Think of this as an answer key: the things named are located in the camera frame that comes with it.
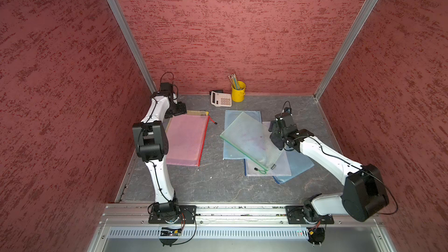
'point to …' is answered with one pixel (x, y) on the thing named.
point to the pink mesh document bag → (185, 136)
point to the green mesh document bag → (253, 137)
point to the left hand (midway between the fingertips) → (179, 115)
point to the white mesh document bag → (280, 167)
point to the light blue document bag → (230, 151)
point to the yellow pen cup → (238, 93)
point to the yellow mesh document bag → (199, 112)
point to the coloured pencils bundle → (233, 79)
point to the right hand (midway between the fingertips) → (278, 129)
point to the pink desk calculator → (219, 98)
